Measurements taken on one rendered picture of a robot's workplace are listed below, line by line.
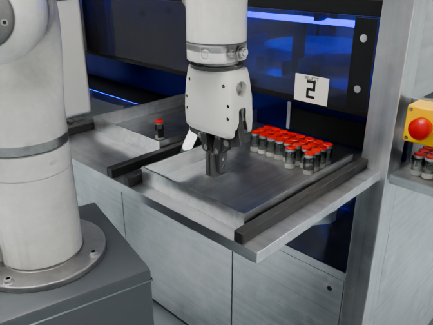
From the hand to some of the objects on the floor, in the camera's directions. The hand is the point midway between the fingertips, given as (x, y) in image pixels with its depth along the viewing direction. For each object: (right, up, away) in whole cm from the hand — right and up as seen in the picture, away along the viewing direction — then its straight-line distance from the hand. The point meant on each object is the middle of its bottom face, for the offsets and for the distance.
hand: (216, 162), depth 72 cm
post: (+35, -81, +61) cm, 108 cm away
